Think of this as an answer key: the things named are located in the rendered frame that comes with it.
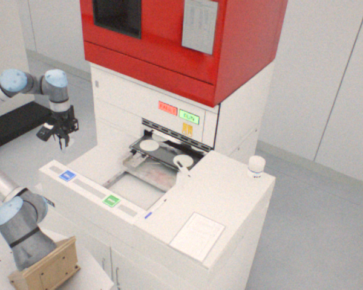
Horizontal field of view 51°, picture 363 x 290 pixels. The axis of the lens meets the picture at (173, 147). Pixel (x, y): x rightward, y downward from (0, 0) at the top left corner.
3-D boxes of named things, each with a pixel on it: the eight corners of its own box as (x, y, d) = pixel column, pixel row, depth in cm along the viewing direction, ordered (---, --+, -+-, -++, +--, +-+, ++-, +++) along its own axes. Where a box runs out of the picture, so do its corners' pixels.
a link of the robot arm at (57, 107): (58, 105, 144) (43, 98, 148) (60, 115, 147) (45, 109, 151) (73, 98, 149) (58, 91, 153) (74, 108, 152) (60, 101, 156)
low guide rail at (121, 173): (153, 149, 214) (153, 144, 212) (156, 150, 213) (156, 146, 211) (89, 199, 180) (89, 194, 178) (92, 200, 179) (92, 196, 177)
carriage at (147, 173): (126, 159, 200) (126, 154, 199) (184, 188, 185) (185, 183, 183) (117, 166, 195) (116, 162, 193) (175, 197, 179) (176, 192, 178)
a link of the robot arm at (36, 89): (8, 70, 138) (38, 72, 138) (21, 74, 149) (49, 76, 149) (7, 92, 139) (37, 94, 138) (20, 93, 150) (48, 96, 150)
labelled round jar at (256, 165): (250, 169, 181) (253, 153, 175) (264, 175, 178) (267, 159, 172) (243, 177, 176) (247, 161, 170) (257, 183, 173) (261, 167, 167)
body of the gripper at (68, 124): (79, 131, 160) (77, 106, 153) (63, 140, 154) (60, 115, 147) (66, 125, 163) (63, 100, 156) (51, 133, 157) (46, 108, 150)
